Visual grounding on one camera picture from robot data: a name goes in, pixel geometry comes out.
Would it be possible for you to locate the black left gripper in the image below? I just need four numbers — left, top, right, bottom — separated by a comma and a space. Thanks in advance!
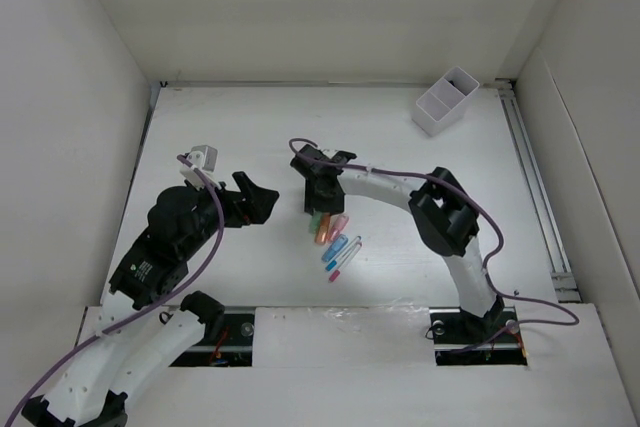
181, 171, 279, 257

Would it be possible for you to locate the blue-capped white pen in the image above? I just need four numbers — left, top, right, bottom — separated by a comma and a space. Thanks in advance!
325, 236, 362, 272

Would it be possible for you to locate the pink-capped white pen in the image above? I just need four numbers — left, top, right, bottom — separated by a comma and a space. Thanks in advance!
328, 243, 362, 283

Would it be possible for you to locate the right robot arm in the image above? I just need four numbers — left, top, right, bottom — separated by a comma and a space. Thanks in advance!
290, 142, 504, 352

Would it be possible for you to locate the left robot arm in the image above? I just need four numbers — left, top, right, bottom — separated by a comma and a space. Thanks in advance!
13, 169, 279, 426

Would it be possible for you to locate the white three-compartment organizer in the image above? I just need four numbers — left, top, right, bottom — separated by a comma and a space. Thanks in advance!
411, 67, 480, 136

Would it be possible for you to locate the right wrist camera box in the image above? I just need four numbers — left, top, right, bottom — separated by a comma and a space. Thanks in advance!
321, 148, 337, 158

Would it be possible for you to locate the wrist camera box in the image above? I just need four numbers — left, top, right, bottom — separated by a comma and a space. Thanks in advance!
187, 145, 218, 172
321, 148, 337, 158

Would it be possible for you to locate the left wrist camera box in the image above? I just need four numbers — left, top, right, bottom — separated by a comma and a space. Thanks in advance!
187, 145, 218, 172

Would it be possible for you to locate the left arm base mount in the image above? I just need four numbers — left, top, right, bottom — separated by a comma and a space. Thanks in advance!
170, 307, 256, 368

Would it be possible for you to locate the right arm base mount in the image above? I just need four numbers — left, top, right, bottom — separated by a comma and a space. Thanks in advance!
425, 307, 528, 367

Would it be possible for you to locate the aluminium rail right side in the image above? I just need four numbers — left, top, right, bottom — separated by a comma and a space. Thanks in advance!
495, 79, 582, 304

